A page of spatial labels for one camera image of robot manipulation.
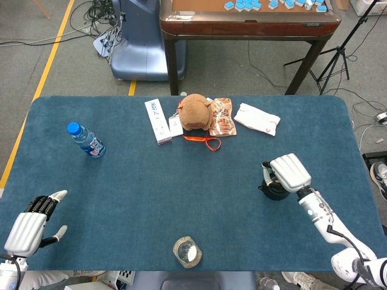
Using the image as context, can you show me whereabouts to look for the white printed carton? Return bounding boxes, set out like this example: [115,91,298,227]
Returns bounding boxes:
[350,0,387,16]

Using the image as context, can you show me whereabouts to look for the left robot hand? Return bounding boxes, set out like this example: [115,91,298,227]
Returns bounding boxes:
[4,190,68,257]

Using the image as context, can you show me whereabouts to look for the brown capybara plush toy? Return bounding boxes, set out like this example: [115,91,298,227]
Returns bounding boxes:
[178,93,212,132]

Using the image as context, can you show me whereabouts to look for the glass jar metal lid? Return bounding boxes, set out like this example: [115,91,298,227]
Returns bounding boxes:
[172,236,203,269]

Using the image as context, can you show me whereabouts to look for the blue felt table cloth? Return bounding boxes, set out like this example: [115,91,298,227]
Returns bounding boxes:
[0,95,386,272]

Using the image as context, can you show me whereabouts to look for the black cast iron teapot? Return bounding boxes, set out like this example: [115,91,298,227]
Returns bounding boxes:
[258,175,291,201]

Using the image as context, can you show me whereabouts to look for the white ID badge card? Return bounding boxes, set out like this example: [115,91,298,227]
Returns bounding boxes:
[168,115,184,138]

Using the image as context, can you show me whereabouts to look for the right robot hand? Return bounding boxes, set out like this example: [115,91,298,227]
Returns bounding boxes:
[261,153,313,194]

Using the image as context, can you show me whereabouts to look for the checkerboard calibration card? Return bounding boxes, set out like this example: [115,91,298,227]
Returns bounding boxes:
[116,270,137,286]

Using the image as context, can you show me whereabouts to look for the clear plastic bottle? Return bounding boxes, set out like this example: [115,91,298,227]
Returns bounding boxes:
[259,276,281,290]

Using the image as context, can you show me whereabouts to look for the white wet wipes pack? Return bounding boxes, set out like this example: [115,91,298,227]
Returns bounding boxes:
[233,102,281,137]

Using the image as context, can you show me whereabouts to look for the blue cap water bottle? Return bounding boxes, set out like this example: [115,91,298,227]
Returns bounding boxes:
[67,121,106,160]

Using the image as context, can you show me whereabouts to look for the white power strip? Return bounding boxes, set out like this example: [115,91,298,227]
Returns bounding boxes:
[93,28,122,58]

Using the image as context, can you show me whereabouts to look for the grey robot torso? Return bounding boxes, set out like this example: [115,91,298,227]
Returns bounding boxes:
[126,271,258,290]

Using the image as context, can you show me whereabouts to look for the brown mahjong table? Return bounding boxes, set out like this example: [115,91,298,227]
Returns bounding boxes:
[159,0,342,96]

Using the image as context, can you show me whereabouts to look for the grey sneaker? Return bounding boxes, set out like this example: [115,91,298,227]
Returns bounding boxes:
[369,161,387,202]

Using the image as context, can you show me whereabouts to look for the thin black floor cable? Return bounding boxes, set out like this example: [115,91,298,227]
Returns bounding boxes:
[247,40,288,89]

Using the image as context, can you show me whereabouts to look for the orange snack packet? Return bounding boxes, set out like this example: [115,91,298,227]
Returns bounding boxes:
[208,97,238,137]

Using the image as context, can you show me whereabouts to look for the tangled black floor cables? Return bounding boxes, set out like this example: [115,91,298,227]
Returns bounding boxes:
[69,0,125,37]

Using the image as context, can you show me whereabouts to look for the white floor cable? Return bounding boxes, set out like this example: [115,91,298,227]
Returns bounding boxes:
[352,120,387,152]

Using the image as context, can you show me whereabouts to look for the black tripod stand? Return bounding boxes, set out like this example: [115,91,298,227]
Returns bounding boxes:
[283,0,380,96]

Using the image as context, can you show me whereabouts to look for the white purple toothpaste box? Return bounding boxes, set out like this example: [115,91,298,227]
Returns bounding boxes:
[144,98,173,146]

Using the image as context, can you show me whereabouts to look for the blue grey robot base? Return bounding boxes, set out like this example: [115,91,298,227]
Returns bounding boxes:
[110,0,187,82]

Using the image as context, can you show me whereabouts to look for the orange lanyard strap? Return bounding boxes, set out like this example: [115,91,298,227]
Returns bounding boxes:
[178,102,222,152]

